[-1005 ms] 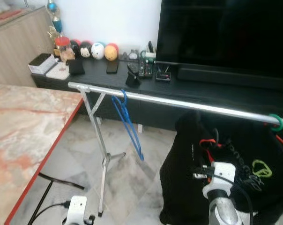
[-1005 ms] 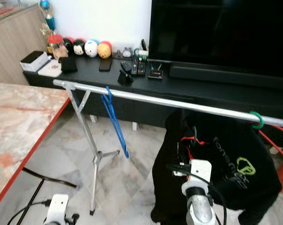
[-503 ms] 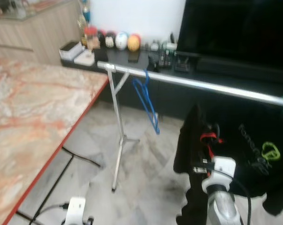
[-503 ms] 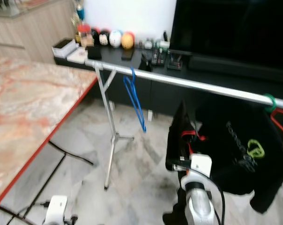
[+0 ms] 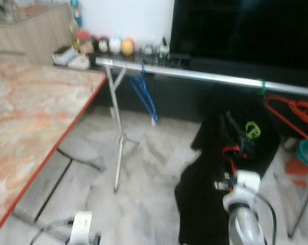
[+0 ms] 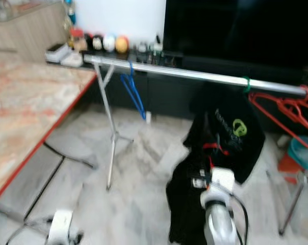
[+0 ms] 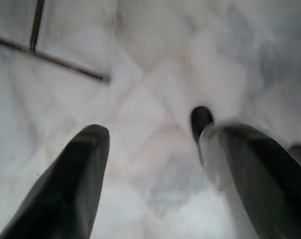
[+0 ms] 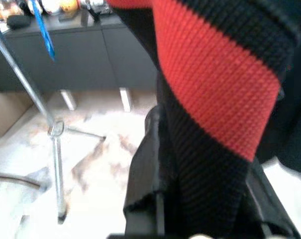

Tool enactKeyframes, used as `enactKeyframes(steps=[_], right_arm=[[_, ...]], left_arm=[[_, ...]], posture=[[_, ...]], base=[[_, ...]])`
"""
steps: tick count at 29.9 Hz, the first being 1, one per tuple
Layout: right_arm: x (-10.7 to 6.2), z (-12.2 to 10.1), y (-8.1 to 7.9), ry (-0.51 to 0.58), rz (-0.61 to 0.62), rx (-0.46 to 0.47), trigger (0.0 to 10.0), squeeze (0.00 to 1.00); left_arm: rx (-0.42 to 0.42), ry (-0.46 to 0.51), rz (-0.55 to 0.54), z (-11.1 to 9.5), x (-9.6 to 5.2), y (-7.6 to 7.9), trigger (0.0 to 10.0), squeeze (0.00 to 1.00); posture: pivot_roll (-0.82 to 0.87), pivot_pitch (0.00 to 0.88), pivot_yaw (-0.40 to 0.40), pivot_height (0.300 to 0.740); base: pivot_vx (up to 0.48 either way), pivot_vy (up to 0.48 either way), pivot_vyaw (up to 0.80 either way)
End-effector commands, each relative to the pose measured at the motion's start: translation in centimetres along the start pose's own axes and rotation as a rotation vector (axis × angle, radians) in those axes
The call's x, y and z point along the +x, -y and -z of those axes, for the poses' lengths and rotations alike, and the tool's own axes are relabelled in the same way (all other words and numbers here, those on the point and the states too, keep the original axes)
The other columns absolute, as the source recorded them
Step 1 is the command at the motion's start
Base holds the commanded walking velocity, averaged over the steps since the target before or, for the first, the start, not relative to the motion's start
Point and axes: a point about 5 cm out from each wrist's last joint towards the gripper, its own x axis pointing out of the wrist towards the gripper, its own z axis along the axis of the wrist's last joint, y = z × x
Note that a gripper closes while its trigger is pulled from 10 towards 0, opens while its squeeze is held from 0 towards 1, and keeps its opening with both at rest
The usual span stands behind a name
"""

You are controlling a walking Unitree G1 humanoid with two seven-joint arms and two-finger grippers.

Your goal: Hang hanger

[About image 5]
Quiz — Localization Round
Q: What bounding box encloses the black polo shirt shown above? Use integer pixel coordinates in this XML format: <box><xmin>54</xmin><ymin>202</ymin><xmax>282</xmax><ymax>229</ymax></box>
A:
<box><xmin>174</xmin><ymin>93</ymin><xmax>282</xmax><ymax>245</ymax></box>

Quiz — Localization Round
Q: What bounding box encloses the red plastic hanger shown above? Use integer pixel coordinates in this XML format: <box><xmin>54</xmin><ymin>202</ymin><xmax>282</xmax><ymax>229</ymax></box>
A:
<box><xmin>289</xmin><ymin>100</ymin><xmax>308</xmax><ymax>128</ymax></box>
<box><xmin>264</xmin><ymin>94</ymin><xmax>308</xmax><ymax>146</ymax></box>

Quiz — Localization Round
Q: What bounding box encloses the blue plastic hanger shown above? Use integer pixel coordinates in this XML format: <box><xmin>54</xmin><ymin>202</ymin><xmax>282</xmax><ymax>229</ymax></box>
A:
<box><xmin>130</xmin><ymin>65</ymin><xmax>159</xmax><ymax>126</ymax></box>

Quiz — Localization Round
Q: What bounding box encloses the red bin with teal bag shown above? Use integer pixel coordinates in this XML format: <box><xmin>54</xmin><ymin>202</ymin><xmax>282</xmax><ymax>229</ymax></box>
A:
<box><xmin>286</xmin><ymin>139</ymin><xmax>308</xmax><ymax>187</ymax></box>

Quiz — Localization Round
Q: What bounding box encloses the black television console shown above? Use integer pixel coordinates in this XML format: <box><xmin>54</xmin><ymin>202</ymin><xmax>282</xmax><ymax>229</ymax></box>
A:
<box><xmin>93</xmin><ymin>50</ymin><xmax>308</xmax><ymax>141</ymax></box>

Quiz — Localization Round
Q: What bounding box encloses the silver metal clothes rack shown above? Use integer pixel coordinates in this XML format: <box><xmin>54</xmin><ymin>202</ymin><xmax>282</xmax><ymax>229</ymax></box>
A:
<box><xmin>95</xmin><ymin>57</ymin><xmax>308</xmax><ymax>239</ymax></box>

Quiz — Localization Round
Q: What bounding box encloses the green white cup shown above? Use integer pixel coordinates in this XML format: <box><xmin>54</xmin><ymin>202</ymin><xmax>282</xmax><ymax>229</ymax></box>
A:
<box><xmin>158</xmin><ymin>37</ymin><xmax>171</xmax><ymax>56</ymax></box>

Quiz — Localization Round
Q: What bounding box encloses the small grey figurine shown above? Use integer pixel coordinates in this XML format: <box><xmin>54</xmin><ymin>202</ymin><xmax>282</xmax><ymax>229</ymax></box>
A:
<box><xmin>143</xmin><ymin>43</ymin><xmax>156</xmax><ymax>56</ymax></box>

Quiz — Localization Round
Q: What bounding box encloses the black flat-screen television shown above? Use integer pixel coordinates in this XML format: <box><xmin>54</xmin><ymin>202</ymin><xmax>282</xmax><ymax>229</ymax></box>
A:
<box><xmin>169</xmin><ymin>0</ymin><xmax>308</xmax><ymax>69</ymax></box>

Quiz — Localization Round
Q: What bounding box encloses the black white egg toy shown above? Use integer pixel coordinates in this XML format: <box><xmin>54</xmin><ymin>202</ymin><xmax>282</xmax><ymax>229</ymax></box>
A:
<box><xmin>98</xmin><ymin>36</ymin><xmax>110</xmax><ymax>54</ymax></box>

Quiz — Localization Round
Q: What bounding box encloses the white flat box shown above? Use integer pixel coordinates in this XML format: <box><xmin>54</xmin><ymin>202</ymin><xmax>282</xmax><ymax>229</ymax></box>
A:
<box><xmin>67</xmin><ymin>54</ymin><xmax>91</xmax><ymax>70</ymax></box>

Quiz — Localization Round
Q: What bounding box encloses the black egg toy red bow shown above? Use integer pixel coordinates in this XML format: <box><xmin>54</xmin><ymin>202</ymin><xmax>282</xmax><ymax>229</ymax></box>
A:
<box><xmin>91</xmin><ymin>36</ymin><xmax>100</xmax><ymax>53</ymax></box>

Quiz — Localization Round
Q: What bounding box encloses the red-lidded clear jar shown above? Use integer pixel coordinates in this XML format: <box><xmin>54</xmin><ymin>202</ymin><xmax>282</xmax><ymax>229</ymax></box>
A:
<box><xmin>76</xmin><ymin>31</ymin><xmax>92</xmax><ymax>54</ymax></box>

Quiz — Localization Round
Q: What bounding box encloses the white box black lid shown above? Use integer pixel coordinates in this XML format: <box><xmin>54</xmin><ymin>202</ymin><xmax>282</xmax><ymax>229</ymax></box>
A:
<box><xmin>52</xmin><ymin>46</ymin><xmax>79</xmax><ymax>66</ymax></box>

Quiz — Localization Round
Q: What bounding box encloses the blue trophy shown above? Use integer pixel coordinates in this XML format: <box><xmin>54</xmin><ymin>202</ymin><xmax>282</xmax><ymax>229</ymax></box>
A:
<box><xmin>70</xmin><ymin>0</ymin><xmax>83</xmax><ymax>29</ymax></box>

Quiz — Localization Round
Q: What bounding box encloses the light wooden cabinet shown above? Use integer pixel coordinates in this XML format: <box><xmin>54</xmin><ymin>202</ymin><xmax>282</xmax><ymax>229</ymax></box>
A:
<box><xmin>0</xmin><ymin>3</ymin><xmax>77</xmax><ymax>64</ymax></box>

